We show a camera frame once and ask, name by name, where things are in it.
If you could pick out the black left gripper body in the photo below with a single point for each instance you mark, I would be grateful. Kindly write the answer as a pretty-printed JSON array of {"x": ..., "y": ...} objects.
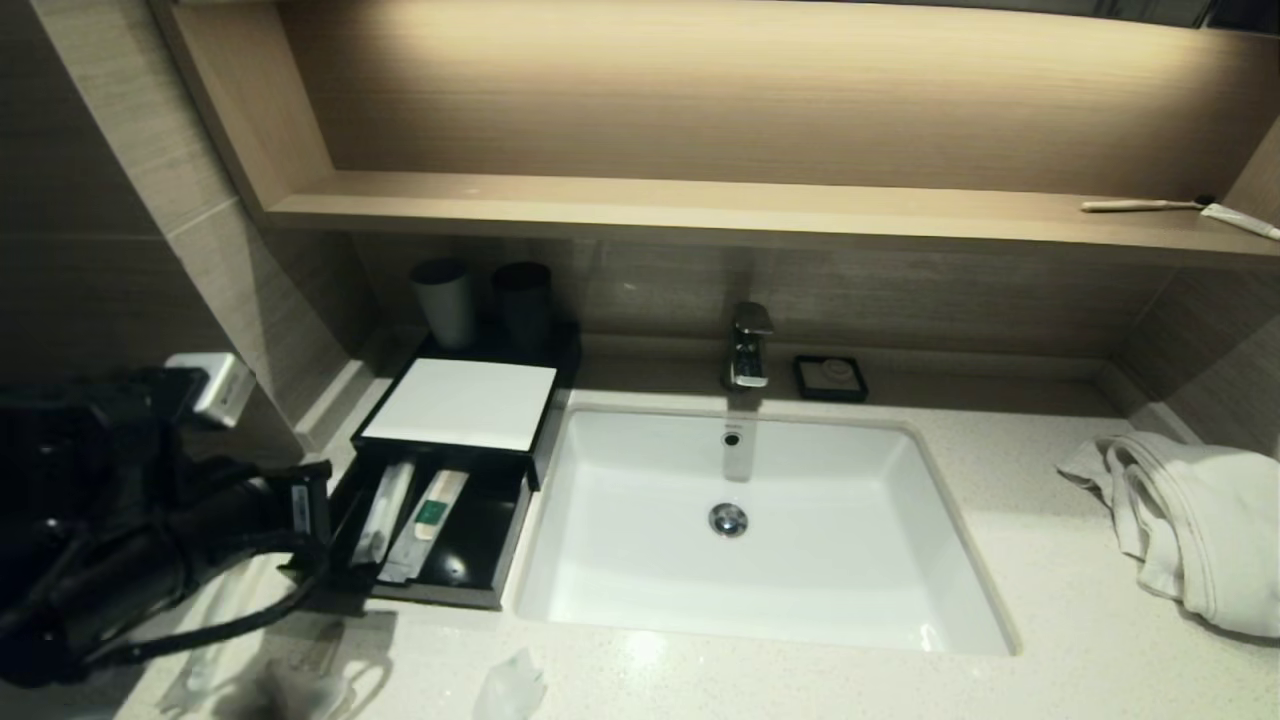
[{"x": 240, "y": 545}]

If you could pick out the chrome sink drain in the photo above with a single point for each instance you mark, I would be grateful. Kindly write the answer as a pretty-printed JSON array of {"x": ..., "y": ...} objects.
[{"x": 728, "y": 520}]

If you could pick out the black cup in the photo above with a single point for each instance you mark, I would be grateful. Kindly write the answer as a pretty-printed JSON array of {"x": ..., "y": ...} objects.
[{"x": 522, "y": 310}]

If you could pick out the black glossy box drawer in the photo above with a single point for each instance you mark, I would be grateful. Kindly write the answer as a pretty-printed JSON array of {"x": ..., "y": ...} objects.
[{"x": 470, "y": 560}]

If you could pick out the clear plastic packet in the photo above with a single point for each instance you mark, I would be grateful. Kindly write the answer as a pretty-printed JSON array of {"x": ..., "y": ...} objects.
[
  {"x": 510, "y": 690},
  {"x": 300, "y": 695}
]

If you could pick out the green label sachet in drawer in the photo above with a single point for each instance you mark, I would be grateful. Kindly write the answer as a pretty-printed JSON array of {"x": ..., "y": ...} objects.
[{"x": 425, "y": 525}]

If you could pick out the wooden wall shelf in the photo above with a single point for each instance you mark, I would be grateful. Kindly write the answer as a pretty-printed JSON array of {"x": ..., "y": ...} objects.
[{"x": 700, "y": 210}]

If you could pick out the long white toothbrush packet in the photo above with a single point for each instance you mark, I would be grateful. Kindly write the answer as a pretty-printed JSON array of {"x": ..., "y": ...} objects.
[{"x": 200, "y": 675}]

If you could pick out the white packet green print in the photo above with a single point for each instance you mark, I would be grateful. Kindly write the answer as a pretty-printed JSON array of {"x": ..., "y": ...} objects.
[{"x": 385, "y": 510}]

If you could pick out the white ceramic sink basin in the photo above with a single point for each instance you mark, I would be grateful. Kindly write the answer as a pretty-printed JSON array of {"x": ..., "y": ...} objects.
[{"x": 850, "y": 560}]

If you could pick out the beige toothbrush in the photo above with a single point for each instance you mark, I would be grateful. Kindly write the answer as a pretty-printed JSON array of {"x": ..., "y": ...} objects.
[{"x": 1140, "y": 206}]

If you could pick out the round soap bar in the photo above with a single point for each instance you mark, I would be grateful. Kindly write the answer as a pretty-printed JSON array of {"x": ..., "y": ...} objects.
[{"x": 835, "y": 375}]

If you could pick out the flat clear plastic packet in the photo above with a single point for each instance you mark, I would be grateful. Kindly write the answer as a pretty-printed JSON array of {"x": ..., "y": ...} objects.
[{"x": 300, "y": 695}]

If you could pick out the chrome sink faucet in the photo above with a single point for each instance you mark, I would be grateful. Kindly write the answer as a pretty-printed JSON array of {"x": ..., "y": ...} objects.
[{"x": 748, "y": 350}]

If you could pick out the white towel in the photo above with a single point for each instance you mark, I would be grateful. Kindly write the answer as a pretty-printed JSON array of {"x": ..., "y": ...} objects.
[{"x": 1200, "y": 530}]

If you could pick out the black square soap dish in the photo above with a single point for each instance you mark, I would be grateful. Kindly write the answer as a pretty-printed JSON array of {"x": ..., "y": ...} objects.
[{"x": 802, "y": 380}]

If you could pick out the grey cup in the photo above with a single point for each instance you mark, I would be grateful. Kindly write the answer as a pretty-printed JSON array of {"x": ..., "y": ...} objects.
[{"x": 445, "y": 305}]

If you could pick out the orange and black left arm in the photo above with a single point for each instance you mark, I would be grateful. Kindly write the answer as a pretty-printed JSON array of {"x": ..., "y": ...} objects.
[{"x": 80, "y": 450}]

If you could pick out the white toothpaste tube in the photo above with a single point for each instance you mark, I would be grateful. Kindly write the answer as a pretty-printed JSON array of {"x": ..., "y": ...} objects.
[{"x": 1240, "y": 220}]

